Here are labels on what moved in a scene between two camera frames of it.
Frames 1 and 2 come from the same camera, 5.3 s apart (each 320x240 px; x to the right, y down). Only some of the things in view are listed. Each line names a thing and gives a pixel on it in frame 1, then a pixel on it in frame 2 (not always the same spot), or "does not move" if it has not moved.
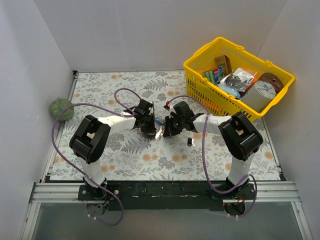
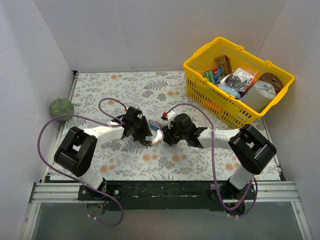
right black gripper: (170, 125) to (167, 135)
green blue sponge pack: (215, 75) does not move
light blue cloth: (232, 91) does not move
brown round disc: (273, 80) does not move
